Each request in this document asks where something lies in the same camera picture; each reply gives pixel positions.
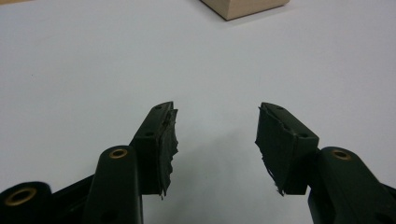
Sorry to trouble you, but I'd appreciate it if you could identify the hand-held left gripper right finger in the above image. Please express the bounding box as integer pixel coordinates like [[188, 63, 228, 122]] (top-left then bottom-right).
[[255, 102, 320, 197]]

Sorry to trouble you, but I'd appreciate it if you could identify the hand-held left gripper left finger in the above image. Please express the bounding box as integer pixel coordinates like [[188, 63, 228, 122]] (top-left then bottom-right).
[[129, 101, 180, 200]]

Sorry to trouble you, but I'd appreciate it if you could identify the light wooden block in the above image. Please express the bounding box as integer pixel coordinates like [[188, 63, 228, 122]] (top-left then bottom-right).
[[199, 0, 290, 21]]

